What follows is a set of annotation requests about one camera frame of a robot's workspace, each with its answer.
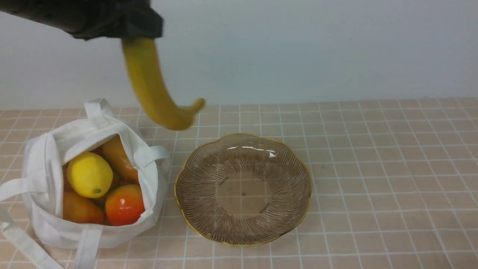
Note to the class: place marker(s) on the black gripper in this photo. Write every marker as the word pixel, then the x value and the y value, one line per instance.
pixel 120 19

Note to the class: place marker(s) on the yellow banana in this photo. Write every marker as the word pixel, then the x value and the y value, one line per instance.
pixel 144 70

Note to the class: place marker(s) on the white canvas tote bag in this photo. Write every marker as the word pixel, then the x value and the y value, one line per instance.
pixel 41 184

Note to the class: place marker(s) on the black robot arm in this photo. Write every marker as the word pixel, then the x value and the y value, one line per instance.
pixel 66 15

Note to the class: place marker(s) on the orange fruit at back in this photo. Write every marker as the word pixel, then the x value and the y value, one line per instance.
pixel 114 153

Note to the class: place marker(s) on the orange fruit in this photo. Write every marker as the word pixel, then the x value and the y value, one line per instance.
pixel 78 209
pixel 114 153

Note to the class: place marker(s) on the orange fruit at front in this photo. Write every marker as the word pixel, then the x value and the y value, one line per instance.
pixel 78 209

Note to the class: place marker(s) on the gold-rimmed glass fruit bowl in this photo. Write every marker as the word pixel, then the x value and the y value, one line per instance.
pixel 243 190

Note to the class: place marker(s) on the yellow lemon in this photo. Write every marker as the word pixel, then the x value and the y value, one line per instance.
pixel 89 175

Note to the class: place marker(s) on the red orange mango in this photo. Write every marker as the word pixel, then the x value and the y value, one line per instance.
pixel 124 205

